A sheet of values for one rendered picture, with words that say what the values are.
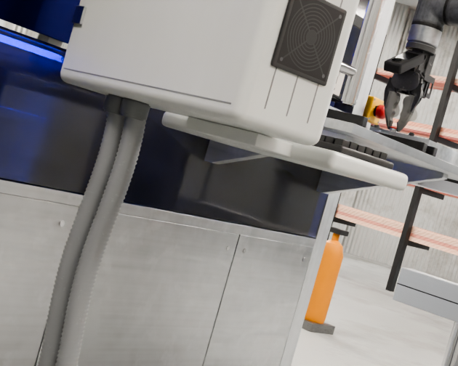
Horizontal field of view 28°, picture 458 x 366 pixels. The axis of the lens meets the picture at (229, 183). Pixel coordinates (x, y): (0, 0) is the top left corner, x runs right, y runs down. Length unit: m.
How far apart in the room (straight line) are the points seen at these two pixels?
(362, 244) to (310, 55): 10.66
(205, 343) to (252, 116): 1.08
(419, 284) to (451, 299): 0.13
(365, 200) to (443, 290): 8.76
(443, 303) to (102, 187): 1.85
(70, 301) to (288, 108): 0.52
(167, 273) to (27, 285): 0.40
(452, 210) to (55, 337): 10.62
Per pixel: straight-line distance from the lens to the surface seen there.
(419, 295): 3.24
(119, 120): 1.57
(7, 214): 1.71
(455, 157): 2.27
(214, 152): 2.04
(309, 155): 1.43
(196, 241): 2.11
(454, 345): 3.20
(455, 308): 3.19
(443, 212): 12.03
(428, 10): 2.24
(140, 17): 1.49
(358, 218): 8.83
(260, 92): 1.28
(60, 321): 1.60
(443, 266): 12.07
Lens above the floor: 0.75
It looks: 1 degrees down
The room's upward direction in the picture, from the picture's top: 16 degrees clockwise
